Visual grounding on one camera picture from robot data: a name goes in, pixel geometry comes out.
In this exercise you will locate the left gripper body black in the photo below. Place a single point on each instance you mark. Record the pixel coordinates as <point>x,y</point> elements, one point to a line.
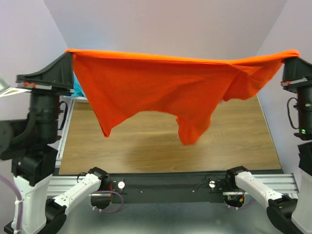
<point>45,107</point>

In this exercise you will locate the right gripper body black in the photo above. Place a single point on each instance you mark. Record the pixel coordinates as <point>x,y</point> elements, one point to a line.
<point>303,87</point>

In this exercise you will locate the orange t shirt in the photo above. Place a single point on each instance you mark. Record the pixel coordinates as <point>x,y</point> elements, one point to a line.
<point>119,85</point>

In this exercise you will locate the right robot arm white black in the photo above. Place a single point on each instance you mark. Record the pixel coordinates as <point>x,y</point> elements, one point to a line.
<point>289,214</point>

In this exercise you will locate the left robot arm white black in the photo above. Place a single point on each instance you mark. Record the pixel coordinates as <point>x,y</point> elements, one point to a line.
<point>27,143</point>

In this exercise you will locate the white plastic basket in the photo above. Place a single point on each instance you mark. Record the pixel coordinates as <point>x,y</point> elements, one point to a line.
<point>69,99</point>

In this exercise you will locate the teal t shirt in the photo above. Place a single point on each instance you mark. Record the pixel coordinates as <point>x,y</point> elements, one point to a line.
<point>78,91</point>

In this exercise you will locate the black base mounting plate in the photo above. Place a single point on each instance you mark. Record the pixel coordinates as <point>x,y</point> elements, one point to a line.
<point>213,192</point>

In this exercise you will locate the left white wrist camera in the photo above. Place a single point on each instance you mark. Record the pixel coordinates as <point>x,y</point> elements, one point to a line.
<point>6,90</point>

